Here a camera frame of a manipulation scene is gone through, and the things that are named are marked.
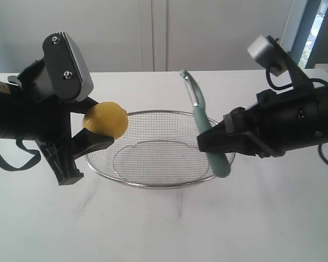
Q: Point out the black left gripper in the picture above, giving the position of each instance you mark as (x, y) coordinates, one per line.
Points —
(46, 119)

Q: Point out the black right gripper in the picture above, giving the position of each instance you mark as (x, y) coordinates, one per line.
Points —
(276, 124)

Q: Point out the yellow lemon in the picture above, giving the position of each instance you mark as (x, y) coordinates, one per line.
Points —
(106, 118)

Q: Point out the teal handled peeler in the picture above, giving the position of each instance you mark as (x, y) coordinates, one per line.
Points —
(218, 162)

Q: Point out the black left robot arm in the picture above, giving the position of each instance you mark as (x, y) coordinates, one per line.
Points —
(11, 109)

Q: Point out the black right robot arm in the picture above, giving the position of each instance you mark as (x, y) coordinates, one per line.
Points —
(320, 114)

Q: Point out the oval steel mesh basket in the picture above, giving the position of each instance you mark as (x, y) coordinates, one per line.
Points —
(158, 151)

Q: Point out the white cabinet doors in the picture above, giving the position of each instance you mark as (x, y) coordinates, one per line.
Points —
(141, 36)

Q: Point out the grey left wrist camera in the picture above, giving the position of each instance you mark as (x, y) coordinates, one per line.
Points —
(67, 70)

